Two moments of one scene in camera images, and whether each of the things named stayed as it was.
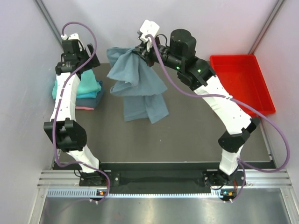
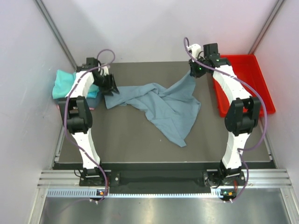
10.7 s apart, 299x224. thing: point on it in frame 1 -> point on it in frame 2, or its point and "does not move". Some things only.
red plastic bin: x=242 y=77 does not move
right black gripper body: x=163 y=52 -> x=197 y=70
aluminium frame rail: x=253 y=178 does not move
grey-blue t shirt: x=138 y=82 -> x=175 y=109
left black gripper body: x=83 y=54 -> x=103 y=82
